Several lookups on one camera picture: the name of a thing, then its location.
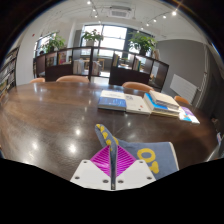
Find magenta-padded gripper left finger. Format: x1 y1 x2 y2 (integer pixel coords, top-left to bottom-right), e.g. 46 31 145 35
69 144 112 192

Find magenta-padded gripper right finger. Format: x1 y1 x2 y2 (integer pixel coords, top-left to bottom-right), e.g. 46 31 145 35
115 145 157 192

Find white book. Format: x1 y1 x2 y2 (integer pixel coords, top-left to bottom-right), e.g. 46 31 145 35
124 93 152 116

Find dark blue book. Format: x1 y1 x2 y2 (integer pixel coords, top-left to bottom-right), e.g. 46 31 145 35
97 89 128 112

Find cyan and white booklet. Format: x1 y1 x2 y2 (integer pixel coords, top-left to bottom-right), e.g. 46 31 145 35
178 108 194 123

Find thick beige book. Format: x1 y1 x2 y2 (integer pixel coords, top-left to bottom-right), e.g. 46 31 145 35
148 89 181 111

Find purple booklet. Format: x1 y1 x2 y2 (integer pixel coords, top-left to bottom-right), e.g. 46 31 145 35
181 106 201 125

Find orange-brown chair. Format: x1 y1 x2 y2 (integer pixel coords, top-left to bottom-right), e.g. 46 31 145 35
29 77 46 84
121 81 155 93
55 75 91 84
173 95 191 106

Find dark low shelf unit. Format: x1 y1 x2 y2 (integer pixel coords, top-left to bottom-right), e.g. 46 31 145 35
32 46 170 92

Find large green potted plant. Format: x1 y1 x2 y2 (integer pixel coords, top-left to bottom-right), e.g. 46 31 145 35
128 31 158 57

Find bushy green potted plant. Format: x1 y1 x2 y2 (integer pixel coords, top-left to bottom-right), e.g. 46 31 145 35
41 33 67 54

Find small green potted plant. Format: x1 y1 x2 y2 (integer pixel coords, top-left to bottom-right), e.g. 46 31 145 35
81 29 104 48

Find white ceiling air conditioner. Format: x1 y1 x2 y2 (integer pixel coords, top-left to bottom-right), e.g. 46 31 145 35
109 5 133 18

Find ceiling track lights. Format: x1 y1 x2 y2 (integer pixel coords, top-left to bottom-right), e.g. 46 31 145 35
86 0 179 28

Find white wall radiator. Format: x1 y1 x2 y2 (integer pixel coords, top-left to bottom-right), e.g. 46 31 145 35
169 73 199 104

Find tall wall bookshelf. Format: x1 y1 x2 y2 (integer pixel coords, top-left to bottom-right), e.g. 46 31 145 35
0 46 20 98

